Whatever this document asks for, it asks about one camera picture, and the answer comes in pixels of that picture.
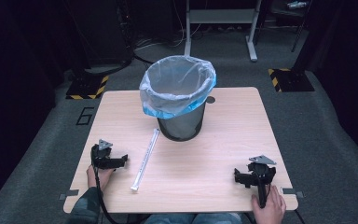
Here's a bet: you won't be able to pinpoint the person's legs in jeans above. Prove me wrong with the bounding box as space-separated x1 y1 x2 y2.
144 212 244 224

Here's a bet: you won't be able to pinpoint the bundle of floor cables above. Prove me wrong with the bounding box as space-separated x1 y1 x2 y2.
132 26 206 52

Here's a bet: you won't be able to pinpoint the grey tape piece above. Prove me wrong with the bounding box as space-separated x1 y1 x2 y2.
281 187 305 199
58 189 80 201

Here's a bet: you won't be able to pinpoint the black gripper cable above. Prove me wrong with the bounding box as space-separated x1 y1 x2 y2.
90 153 120 224

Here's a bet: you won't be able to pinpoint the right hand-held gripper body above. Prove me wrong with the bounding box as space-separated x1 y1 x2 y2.
247 154 277 209

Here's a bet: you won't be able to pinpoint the black mesh trash bin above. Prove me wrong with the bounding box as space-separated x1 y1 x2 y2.
156 102 207 143

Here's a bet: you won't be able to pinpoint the black stand pole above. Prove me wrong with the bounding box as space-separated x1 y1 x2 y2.
290 0 316 74

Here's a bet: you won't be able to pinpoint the translucent blue-edged bin liner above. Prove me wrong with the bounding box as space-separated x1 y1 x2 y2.
138 54 217 120

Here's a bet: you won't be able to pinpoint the person's left hand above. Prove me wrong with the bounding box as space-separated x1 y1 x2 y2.
86 164 115 191

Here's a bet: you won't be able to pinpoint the white metal desk frame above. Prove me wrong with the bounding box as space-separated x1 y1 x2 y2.
184 0 264 63

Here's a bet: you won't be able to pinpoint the black hazard-striped stand base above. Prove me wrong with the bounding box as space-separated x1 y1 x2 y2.
65 74 110 101
267 67 316 93

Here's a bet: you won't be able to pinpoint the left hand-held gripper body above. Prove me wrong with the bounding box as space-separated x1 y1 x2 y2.
89 138 117 171

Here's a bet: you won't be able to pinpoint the person's right hand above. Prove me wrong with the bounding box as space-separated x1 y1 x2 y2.
250 185 287 224

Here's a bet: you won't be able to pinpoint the clear plastic tube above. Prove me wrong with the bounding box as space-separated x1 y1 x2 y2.
130 127 161 192

